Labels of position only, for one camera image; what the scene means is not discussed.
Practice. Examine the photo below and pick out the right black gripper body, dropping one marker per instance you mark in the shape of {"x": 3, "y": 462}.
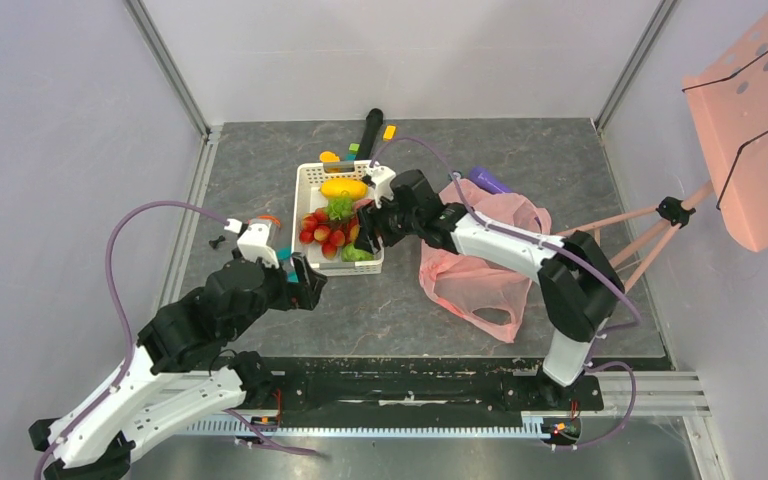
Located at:
{"x": 376, "y": 221}

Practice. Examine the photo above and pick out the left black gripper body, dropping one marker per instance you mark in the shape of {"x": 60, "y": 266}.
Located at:
{"x": 277, "y": 294}

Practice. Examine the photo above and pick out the green fake fruit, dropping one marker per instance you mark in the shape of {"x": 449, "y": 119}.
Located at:
{"x": 350, "y": 253}

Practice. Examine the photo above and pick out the red fake fruit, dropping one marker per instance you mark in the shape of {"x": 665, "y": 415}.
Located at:
{"x": 318, "y": 234}

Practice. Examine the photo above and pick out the green fake grapes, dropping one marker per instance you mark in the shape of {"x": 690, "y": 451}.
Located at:
{"x": 340, "y": 208}

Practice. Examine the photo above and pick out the yellow fake fruit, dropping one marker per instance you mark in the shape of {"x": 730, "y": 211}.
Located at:
{"x": 339, "y": 187}

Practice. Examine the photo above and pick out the pink plastic bag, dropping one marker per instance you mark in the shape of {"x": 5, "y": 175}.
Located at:
{"x": 483, "y": 294}

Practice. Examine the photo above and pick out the pink fake peach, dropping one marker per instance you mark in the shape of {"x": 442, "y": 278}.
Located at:
{"x": 358, "y": 205}

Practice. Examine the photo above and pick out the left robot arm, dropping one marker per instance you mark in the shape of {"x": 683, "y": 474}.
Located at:
{"x": 173, "y": 375}

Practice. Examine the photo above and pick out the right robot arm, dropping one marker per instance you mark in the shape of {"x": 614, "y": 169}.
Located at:
{"x": 579, "y": 286}

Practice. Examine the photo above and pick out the teal long block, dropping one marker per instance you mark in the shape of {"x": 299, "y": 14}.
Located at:
{"x": 284, "y": 254}

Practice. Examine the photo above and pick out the small black piece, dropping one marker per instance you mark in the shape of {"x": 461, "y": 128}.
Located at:
{"x": 215, "y": 243}

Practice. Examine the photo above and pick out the orange curved piece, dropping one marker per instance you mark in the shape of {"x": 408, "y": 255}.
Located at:
{"x": 270, "y": 218}

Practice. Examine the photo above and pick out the yellow block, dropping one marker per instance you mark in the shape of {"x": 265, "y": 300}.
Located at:
{"x": 389, "y": 133}

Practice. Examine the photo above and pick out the purple toy bat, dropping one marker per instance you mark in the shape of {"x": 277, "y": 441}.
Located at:
{"x": 488, "y": 182}

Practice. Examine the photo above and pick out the black cylinder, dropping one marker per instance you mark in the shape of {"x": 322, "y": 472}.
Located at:
{"x": 373, "y": 123}

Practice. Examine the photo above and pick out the orange yellow toy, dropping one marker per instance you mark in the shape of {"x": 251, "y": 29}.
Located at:
{"x": 330, "y": 161}

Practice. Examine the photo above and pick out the white plastic basket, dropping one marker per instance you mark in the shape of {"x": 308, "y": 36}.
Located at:
{"x": 309, "y": 178}

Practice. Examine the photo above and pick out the pink music stand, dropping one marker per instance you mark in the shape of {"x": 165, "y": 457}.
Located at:
{"x": 728, "y": 103}

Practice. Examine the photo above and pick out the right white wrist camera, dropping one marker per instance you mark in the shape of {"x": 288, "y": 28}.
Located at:
{"x": 378, "y": 179}

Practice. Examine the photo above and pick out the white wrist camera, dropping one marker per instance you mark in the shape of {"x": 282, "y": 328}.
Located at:
{"x": 378, "y": 179}
{"x": 256, "y": 242}

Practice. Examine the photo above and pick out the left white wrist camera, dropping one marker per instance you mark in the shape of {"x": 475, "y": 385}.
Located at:
{"x": 256, "y": 242}

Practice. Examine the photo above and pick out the white cable duct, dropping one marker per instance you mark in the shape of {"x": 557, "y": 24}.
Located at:
{"x": 529, "y": 427}

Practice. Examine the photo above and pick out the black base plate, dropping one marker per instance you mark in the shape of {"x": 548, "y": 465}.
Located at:
{"x": 415, "y": 392}

